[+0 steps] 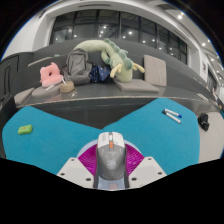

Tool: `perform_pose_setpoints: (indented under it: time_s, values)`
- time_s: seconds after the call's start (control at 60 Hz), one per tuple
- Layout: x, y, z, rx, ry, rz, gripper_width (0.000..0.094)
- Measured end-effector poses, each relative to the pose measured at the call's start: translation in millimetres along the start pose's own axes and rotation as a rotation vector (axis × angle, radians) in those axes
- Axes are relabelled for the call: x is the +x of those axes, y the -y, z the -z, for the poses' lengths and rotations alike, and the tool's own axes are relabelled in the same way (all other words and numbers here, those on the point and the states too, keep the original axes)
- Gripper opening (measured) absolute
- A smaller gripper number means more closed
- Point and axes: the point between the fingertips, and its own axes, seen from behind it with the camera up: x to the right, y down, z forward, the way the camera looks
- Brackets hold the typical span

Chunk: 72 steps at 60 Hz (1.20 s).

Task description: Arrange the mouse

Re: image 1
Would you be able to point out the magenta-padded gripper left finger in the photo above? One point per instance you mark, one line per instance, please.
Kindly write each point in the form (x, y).
(73, 170)

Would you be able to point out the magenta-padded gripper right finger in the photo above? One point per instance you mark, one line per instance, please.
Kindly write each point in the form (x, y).
(148, 170)

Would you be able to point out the grey white computer mouse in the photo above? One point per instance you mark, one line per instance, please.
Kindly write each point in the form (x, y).
(110, 156)

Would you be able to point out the round light blue mouse pad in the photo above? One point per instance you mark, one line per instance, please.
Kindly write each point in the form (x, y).
(86, 147)

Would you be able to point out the white marker with black cap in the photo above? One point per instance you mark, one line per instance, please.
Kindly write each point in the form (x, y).
(171, 117)

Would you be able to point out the green flat case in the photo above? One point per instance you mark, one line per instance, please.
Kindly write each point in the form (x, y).
(25, 129)

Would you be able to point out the small black bag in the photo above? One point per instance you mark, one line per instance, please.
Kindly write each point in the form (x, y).
(203, 121)

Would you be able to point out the flat grey seat cushion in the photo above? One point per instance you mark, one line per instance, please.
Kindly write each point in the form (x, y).
(136, 85)
(45, 92)
(24, 95)

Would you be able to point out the black hard suitcase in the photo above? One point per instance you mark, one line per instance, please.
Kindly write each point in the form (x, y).
(6, 110)

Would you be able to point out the pink plush pillow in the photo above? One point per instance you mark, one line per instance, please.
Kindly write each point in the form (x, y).
(50, 75)

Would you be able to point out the upright grey square cushion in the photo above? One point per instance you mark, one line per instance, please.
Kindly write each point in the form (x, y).
(155, 70)

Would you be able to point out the dark blue patterned bag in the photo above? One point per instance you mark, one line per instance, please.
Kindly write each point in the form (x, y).
(100, 74)

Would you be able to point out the grey backpack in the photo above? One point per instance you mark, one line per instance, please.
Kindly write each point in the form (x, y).
(77, 66)

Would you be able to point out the green dragon plush toy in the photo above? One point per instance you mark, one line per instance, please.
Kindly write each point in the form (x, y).
(121, 65)

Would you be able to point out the grey built-in bench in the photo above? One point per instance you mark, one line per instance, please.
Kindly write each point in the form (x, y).
(50, 50)

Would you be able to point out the ceiling spot lights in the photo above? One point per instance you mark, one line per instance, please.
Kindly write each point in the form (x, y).
(180, 16)

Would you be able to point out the dark glass window wall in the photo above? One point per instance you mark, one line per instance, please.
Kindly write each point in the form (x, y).
(86, 28)

